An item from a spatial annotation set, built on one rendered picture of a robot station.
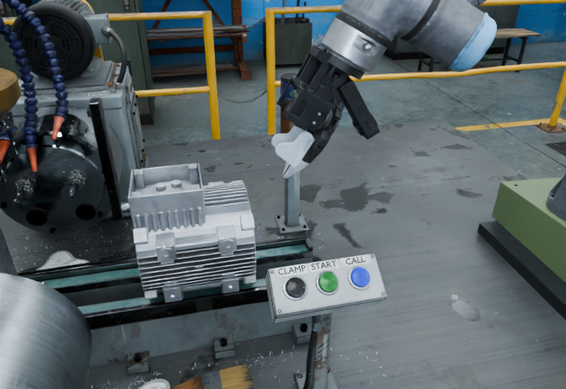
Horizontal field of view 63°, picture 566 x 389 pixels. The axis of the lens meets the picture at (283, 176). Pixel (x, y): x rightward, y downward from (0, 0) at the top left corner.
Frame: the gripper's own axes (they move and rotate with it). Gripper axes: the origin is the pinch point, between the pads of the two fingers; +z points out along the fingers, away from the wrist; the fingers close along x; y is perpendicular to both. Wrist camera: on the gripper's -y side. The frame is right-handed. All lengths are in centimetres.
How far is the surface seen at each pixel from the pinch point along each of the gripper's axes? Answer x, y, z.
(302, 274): 15.2, -3.0, 8.7
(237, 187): -6.5, 4.9, 9.1
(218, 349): 4.1, -4.1, 37.4
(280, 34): -459, -115, 15
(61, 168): -26, 34, 28
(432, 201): -39, -63, 5
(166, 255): 4.2, 13.7, 20.2
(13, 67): -313, 97, 120
